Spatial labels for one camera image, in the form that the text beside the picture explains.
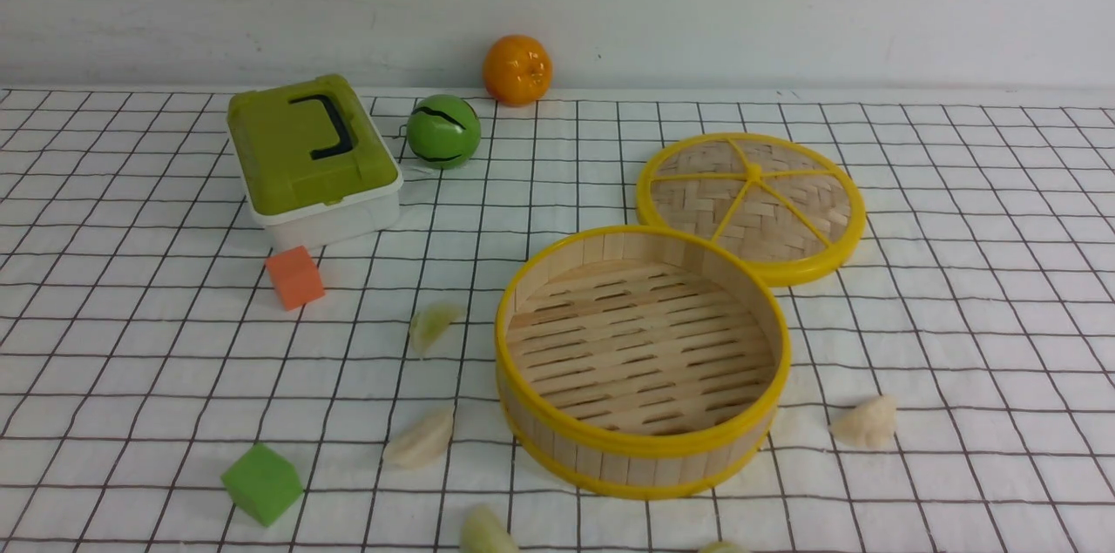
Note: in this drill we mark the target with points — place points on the pale green dumpling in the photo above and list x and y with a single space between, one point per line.
430 323
482 531

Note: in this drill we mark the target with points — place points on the cream white dumpling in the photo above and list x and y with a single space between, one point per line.
423 442

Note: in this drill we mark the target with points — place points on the pale green bottom dumpling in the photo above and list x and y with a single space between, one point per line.
482 531

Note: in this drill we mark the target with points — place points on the pale dumpling bottom edge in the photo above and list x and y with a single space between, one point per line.
723 547

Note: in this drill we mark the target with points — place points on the bamboo steamer tray yellow rim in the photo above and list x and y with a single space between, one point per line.
640 362

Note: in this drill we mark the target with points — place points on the bamboo steamer lid yellow rim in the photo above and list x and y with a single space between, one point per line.
790 213

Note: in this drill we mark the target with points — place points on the green toy watermelon ball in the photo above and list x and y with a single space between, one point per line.
443 131

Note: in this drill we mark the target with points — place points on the orange toy fruit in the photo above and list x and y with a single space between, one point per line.
517 70

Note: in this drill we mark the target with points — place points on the green lidded white box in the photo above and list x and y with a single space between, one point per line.
315 169

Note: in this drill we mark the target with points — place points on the orange foam cube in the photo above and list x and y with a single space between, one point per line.
295 277

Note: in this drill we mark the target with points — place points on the green foam cube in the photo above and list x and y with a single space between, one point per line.
263 484

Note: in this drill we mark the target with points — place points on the white grid tablecloth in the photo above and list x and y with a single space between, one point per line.
144 350

